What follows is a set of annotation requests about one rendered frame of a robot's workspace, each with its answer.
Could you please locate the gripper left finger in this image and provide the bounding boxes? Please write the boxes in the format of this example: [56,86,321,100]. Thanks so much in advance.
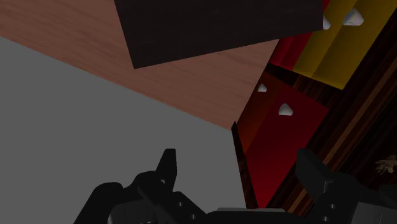
[73,148,208,224]

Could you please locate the dark wood chest, coloured drawers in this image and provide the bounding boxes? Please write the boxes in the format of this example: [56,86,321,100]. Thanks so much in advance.
[230,0,397,218]

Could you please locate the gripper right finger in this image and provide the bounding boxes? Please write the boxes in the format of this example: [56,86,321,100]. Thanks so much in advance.
[294,147,397,224]

